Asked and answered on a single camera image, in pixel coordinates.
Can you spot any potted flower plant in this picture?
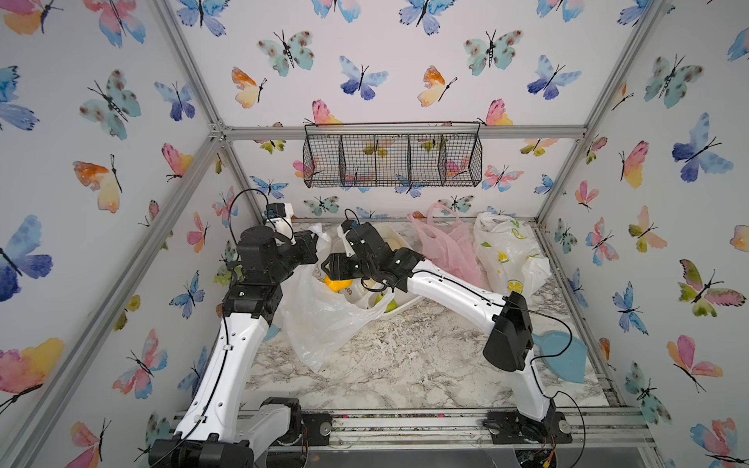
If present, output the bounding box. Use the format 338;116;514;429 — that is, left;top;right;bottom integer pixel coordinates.
214;241;239;287

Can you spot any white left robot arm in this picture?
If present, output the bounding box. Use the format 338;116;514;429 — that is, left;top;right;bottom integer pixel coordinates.
148;226;318;467

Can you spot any light blue toy scoop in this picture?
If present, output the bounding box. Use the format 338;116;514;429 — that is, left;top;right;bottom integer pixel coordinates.
263;325;281;342

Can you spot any black wire wall basket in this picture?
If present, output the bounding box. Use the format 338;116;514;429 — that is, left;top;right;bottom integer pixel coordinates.
296;121;484;189

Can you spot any white rectangular tray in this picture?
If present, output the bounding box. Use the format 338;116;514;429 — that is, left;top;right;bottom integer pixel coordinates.
339;223;421;318

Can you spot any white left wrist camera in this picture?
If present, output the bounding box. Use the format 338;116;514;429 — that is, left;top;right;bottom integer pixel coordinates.
265;203;295;244

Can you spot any light blue dustpan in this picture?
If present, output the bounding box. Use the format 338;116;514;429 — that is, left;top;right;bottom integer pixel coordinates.
532;331;588;384

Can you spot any aluminium front rail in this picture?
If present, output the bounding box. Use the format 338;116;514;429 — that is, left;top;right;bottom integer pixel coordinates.
169;408;653;452

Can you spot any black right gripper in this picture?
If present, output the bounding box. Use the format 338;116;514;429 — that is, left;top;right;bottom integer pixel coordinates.
318;248;382;280

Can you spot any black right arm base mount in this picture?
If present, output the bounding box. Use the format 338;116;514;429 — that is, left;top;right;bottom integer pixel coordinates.
482;403;573;445

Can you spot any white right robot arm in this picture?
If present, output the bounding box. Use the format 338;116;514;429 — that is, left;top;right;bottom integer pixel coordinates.
322;220;563;442

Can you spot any clear white plastic bag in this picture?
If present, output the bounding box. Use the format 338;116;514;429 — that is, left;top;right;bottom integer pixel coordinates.
276;223;394;372

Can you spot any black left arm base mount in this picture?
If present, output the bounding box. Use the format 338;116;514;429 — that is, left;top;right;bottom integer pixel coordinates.
261;397;333;447

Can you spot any lemon print plastic bag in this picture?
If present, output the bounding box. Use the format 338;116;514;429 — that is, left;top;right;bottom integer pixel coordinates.
473;212;551;298

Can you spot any pink plastic bag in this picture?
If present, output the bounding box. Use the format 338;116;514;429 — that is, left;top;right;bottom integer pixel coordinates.
407;203;486;288

